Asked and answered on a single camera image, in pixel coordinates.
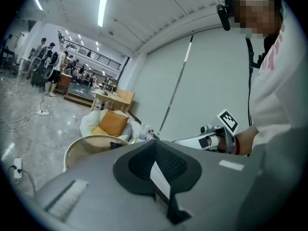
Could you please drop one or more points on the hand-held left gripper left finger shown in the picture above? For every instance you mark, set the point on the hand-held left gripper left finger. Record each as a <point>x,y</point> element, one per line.
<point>91,201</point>

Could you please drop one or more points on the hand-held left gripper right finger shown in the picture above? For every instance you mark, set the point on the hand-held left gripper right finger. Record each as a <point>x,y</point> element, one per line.
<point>216,191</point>

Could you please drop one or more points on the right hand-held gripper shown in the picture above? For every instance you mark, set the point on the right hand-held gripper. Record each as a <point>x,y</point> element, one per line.
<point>223,131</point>

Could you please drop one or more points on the white tea bag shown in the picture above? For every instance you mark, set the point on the white tea bag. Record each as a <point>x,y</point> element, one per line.
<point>160,179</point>

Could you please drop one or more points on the person's right forearm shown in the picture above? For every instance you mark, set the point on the person's right forearm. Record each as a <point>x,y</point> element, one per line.
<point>246,141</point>

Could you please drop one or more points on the red capped bottle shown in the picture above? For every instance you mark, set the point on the red capped bottle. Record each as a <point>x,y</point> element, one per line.
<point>151,133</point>

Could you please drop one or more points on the white plastic bottle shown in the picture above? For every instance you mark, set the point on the white plastic bottle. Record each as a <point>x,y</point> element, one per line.
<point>143,129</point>

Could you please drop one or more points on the green capped bottle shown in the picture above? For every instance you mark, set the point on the green capped bottle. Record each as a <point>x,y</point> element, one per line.
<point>135,139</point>

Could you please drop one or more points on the round glass side table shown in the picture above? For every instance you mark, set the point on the round glass side table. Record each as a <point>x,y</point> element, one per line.
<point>89,147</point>

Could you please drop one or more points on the thin metal stand pole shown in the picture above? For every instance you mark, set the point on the thin metal stand pole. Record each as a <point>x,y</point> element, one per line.
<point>176,83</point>

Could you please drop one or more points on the small black object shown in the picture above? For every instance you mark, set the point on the small black object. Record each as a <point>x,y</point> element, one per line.
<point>116,145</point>

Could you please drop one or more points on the yellow cushion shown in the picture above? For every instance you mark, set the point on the yellow cushion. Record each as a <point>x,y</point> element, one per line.
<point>98,131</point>

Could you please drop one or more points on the orange cushion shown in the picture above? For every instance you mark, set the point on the orange cushion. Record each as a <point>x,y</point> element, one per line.
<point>113,123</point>

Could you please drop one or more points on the white beanbag chair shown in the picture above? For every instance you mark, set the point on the white beanbag chair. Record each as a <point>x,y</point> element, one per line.
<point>87,123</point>

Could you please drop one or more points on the white power strip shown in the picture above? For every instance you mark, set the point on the white power strip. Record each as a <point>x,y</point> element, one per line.
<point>17,168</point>
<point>43,112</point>

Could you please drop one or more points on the light wooden table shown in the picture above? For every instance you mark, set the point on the light wooden table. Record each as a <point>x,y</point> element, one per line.
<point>110,97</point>

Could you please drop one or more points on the white sweatshirt with pink print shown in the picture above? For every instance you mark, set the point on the white sweatshirt with pink print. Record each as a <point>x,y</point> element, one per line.
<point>279,85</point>

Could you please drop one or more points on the brown wooden cabinet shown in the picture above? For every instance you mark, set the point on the brown wooden cabinet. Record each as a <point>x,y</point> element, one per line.
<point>64,83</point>

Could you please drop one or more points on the black balcony railing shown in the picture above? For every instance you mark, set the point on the black balcony railing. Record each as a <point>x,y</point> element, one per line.
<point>91,53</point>

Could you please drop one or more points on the long ceiling light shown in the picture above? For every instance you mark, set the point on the long ceiling light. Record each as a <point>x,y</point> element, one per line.
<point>102,11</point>
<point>37,0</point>

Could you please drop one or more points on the black head-mounted camera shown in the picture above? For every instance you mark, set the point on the black head-mounted camera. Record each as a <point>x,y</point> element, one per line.
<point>223,17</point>

